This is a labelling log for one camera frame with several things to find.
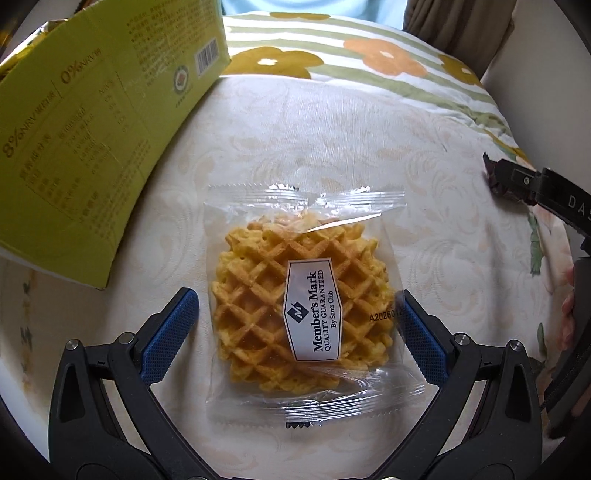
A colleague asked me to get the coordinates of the person's hand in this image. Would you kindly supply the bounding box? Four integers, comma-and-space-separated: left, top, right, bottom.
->
557, 266, 576, 352

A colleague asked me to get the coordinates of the green cardboard snack box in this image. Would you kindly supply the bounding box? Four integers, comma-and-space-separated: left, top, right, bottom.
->
1, 1, 229, 288

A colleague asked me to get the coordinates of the brown right curtain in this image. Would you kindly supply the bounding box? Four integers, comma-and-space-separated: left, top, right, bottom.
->
403, 0, 517, 78

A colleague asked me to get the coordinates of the clear-wrapped waffle packet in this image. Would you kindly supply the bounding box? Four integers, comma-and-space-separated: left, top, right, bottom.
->
204, 184, 425, 428

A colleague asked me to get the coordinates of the floral striped quilt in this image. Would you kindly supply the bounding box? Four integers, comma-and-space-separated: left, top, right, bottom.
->
223, 12, 527, 160

